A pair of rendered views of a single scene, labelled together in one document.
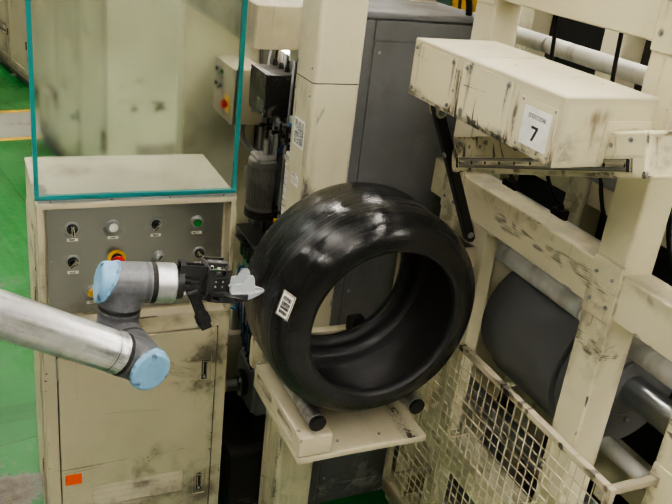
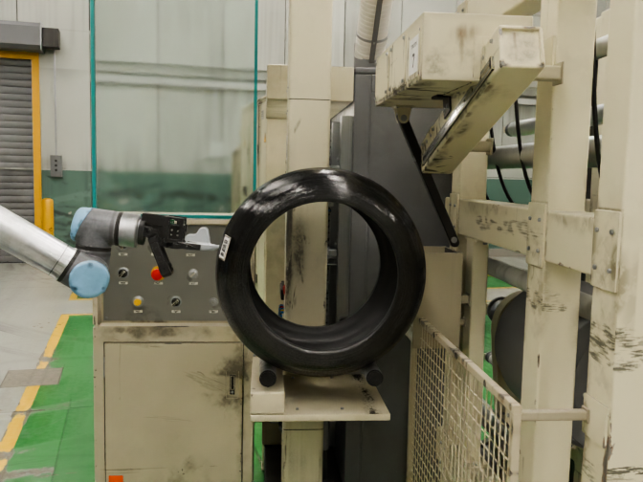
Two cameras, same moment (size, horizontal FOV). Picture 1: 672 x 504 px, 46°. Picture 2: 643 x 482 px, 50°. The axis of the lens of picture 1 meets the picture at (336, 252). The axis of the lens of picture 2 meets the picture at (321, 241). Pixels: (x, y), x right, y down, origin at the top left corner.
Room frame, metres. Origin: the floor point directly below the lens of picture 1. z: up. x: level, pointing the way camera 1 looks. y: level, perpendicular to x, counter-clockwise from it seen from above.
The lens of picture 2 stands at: (0.06, -0.75, 1.43)
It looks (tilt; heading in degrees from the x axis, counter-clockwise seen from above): 6 degrees down; 21
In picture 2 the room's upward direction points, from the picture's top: 1 degrees clockwise
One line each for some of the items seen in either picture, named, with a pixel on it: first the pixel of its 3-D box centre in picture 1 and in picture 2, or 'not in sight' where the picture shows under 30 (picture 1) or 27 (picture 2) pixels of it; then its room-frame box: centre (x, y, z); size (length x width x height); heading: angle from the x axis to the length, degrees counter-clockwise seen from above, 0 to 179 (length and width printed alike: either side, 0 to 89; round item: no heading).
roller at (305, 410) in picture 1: (293, 385); (267, 361); (1.77, 0.07, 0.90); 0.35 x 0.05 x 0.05; 26
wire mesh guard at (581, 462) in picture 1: (472, 482); (447, 477); (1.78, -0.45, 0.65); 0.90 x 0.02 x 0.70; 26
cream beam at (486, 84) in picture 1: (518, 96); (439, 69); (1.86, -0.38, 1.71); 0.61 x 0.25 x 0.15; 26
